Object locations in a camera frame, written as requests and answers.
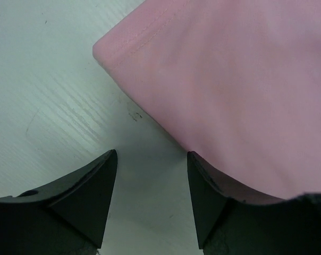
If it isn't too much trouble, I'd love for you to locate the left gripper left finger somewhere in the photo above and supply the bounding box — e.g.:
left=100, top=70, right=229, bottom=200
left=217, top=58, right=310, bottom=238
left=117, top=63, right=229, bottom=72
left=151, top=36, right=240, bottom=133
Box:
left=0, top=150, right=117, bottom=254

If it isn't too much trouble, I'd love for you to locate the pink t shirt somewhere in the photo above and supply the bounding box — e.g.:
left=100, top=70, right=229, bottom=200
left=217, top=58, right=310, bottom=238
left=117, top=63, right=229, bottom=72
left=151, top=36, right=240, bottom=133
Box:
left=92, top=1, right=321, bottom=199

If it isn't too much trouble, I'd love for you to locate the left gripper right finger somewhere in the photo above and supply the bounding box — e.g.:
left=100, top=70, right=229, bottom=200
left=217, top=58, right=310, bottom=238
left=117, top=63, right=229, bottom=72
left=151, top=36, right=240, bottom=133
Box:
left=187, top=151, right=321, bottom=254

